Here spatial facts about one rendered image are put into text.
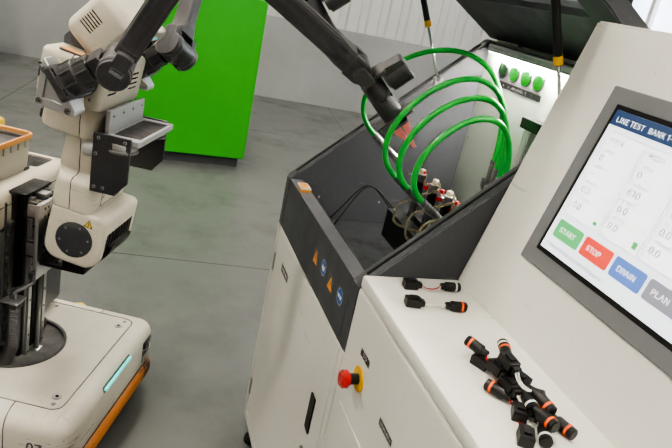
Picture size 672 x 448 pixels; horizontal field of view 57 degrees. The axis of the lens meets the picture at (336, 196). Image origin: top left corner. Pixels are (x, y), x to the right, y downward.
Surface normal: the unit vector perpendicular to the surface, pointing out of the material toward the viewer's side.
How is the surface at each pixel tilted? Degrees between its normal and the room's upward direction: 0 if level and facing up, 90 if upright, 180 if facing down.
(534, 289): 76
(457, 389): 0
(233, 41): 90
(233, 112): 90
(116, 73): 109
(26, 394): 0
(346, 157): 90
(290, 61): 90
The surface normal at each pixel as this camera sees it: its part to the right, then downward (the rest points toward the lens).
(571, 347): -0.86, -0.31
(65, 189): -0.11, 0.30
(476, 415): 0.20, -0.93
